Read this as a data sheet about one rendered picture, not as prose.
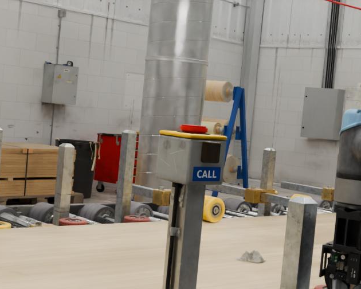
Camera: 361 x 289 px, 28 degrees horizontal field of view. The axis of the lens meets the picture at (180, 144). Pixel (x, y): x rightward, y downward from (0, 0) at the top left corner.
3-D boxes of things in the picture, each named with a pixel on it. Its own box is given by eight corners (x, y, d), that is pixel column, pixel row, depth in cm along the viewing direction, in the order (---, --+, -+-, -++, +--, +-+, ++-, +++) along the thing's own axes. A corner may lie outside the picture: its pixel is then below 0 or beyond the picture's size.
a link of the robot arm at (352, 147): (368, 109, 108) (332, 107, 116) (360, 182, 109) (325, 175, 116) (406, 113, 112) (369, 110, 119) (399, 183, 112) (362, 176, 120)
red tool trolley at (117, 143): (152, 194, 1007) (157, 136, 1003) (116, 196, 945) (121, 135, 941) (125, 189, 1035) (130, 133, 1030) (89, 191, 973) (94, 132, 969)
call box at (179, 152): (223, 190, 102) (228, 135, 102) (186, 190, 98) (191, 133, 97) (190, 183, 107) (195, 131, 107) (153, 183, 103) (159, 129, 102)
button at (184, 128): (212, 139, 102) (214, 127, 102) (191, 137, 99) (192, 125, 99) (193, 136, 105) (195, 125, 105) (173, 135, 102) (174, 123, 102)
